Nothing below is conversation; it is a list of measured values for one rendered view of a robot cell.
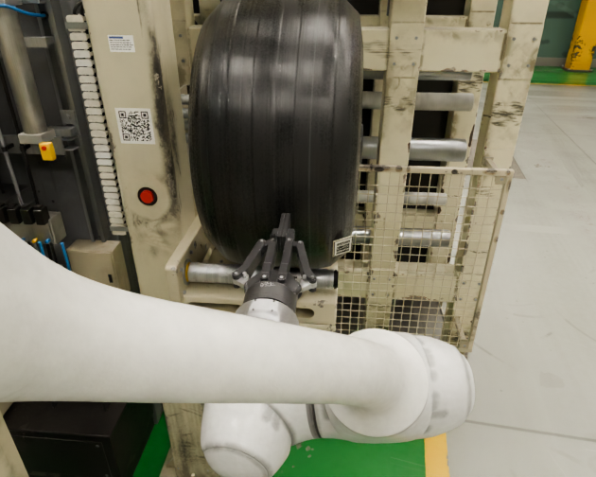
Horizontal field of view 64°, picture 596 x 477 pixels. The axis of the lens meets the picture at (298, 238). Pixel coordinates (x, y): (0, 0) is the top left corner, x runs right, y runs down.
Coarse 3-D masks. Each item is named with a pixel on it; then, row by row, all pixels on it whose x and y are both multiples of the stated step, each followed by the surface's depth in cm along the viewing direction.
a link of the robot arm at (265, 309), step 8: (248, 304) 61; (256, 304) 61; (264, 304) 61; (272, 304) 61; (280, 304) 61; (240, 312) 61; (248, 312) 60; (256, 312) 59; (264, 312) 59; (272, 312) 60; (280, 312) 60; (288, 312) 61; (272, 320) 59; (280, 320) 59; (288, 320) 60; (296, 320) 62
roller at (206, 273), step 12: (192, 264) 107; (204, 264) 107; (216, 264) 107; (228, 264) 107; (192, 276) 106; (204, 276) 106; (216, 276) 106; (228, 276) 106; (252, 276) 105; (300, 276) 104; (324, 276) 104; (336, 276) 104; (324, 288) 105; (336, 288) 105
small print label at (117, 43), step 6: (108, 36) 90; (114, 36) 90; (120, 36) 90; (126, 36) 90; (132, 36) 90; (114, 42) 91; (120, 42) 91; (126, 42) 90; (132, 42) 90; (114, 48) 91; (120, 48) 91; (126, 48) 91; (132, 48) 91
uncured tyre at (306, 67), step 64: (256, 0) 85; (320, 0) 84; (192, 64) 83; (256, 64) 77; (320, 64) 77; (192, 128) 81; (256, 128) 77; (320, 128) 76; (256, 192) 81; (320, 192) 80; (320, 256) 92
